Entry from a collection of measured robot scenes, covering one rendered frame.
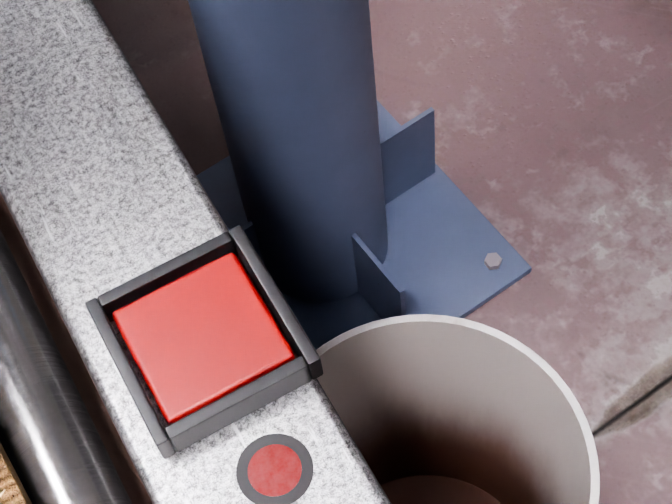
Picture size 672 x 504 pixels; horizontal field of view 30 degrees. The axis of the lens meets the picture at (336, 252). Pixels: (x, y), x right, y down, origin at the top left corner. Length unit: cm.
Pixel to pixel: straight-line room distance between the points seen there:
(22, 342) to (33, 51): 16
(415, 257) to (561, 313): 20
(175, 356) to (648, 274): 114
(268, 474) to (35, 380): 11
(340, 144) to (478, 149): 43
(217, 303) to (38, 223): 10
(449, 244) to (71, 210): 105
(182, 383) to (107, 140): 14
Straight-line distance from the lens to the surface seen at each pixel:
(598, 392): 154
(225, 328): 54
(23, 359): 56
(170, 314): 54
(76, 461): 54
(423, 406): 131
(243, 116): 126
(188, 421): 52
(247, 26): 113
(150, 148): 61
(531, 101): 174
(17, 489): 52
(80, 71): 64
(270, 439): 53
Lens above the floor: 140
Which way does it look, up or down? 60 degrees down
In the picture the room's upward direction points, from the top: 9 degrees counter-clockwise
